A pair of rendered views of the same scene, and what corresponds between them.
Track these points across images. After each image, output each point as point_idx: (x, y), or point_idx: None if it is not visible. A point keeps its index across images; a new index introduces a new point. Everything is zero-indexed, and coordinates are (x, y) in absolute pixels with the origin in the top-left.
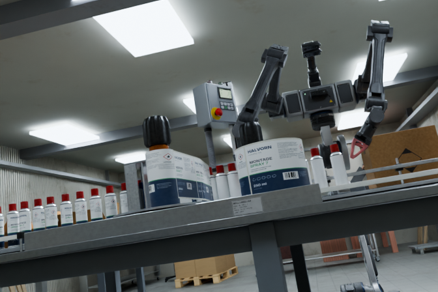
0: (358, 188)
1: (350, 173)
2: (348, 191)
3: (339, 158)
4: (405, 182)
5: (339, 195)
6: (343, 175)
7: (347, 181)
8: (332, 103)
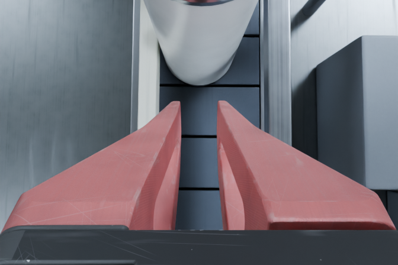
0: (349, 147)
1: (267, 95)
2: (170, 71)
3: None
4: None
5: (133, 26)
6: (158, 40)
7: (178, 69)
8: None
